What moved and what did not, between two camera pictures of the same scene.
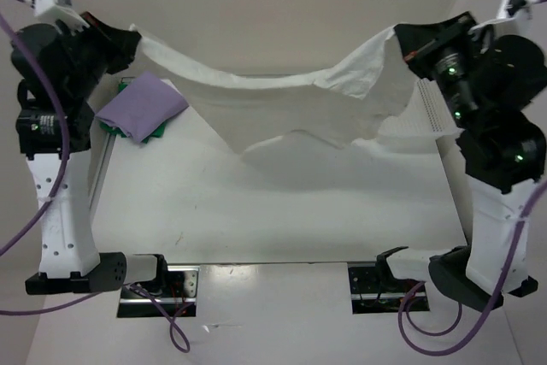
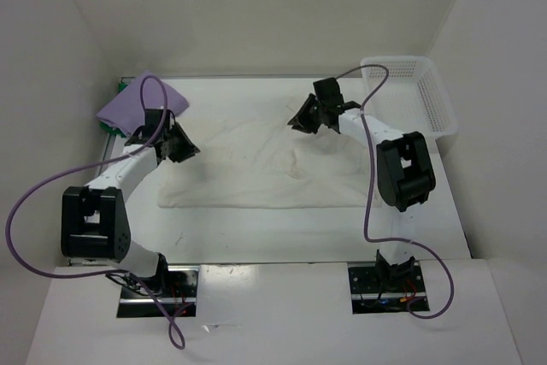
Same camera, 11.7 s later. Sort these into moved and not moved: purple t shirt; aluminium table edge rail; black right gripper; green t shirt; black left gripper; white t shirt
Moved: black left gripper; black right gripper; white t shirt
Not moved: purple t shirt; green t shirt; aluminium table edge rail
